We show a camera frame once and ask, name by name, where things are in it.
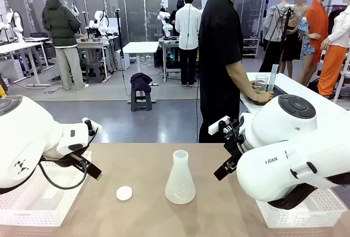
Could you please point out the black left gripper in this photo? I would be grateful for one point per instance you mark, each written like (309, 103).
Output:
(73, 161)

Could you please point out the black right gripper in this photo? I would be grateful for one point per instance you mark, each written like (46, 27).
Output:
(235, 149)

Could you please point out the white foam stopper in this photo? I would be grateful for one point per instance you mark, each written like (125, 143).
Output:
(124, 193)

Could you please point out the translucent plastic conical flask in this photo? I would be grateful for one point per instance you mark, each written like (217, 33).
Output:
(180, 187)

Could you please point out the clear plastic beaker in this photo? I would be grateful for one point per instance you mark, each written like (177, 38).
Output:
(262, 82)

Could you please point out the clear plastic graduated cylinder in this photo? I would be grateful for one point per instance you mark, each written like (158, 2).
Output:
(273, 77)

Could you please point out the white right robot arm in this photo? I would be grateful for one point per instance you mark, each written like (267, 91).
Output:
(273, 138)

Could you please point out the person's right forearm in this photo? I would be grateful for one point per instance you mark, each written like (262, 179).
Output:
(242, 86)

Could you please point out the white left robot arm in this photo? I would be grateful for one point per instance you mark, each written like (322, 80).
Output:
(27, 138)

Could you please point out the person's right hand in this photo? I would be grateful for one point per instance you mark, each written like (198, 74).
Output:
(263, 97)

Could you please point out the person's left hand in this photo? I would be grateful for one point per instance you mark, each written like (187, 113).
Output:
(254, 85)

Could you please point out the white perforated plastic basket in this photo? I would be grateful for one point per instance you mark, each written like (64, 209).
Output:
(300, 218)
(41, 215)

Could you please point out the grey step stool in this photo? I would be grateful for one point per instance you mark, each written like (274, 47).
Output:
(140, 105)

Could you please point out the black plastic tray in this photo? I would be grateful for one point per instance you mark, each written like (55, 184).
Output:
(280, 91)

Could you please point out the grey plastic stool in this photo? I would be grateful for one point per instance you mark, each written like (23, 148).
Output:
(94, 71)

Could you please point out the dark bundled cloth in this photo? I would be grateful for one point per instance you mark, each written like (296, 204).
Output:
(140, 82)

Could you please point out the white computer tower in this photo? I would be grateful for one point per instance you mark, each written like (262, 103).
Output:
(123, 60)

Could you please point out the wooden shoe rack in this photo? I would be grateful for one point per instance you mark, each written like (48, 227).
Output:
(250, 48)

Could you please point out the grey robot workbench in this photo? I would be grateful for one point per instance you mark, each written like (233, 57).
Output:
(93, 44)
(169, 42)

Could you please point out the person in black t-shirt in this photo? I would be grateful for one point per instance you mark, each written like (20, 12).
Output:
(218, 42)

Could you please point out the white standing desk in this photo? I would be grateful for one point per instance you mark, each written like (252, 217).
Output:
(140, 47)

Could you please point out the mannequin in black dress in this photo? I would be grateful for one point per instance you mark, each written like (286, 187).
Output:
(291, 45)

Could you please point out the black light stand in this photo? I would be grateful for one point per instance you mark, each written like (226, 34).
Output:
(119, 29)

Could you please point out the long white desk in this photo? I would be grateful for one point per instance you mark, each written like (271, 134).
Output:
(16, 46)

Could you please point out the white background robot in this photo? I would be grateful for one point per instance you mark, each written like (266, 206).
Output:
(166, 26)
(17, 26)
(102, 25)

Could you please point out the person in white shirt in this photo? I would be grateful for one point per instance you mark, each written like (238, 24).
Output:
(187, 29)

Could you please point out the person in green puffer jacket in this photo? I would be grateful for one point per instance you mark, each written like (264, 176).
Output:
(60, 26)

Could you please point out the mannequin in orange trousers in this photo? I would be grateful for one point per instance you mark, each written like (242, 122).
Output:
(332, 64)

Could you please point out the mannequin in blue patterned dress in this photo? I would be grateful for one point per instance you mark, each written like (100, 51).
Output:
(305, 42)

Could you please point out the mannequin in grey hoodie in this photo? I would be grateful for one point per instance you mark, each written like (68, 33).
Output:
(273, 23)

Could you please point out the person in black cap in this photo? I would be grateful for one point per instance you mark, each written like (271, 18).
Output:
(179, 3)

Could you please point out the mannequin in orange dress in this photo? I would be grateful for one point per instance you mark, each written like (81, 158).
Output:
(318, 20)

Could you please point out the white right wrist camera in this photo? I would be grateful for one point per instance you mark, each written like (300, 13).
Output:
(217, 126)

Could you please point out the black camera tripod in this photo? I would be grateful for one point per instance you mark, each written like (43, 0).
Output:
(284, 29)

